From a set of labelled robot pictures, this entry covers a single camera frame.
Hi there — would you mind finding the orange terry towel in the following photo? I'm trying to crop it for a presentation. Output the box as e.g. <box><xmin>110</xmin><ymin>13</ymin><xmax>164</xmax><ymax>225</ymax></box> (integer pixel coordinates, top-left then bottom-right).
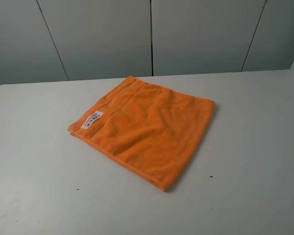
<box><xmin>68</xmin><ymin>76</ymin><xmax>215</xmax><ymax>191</ymax></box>

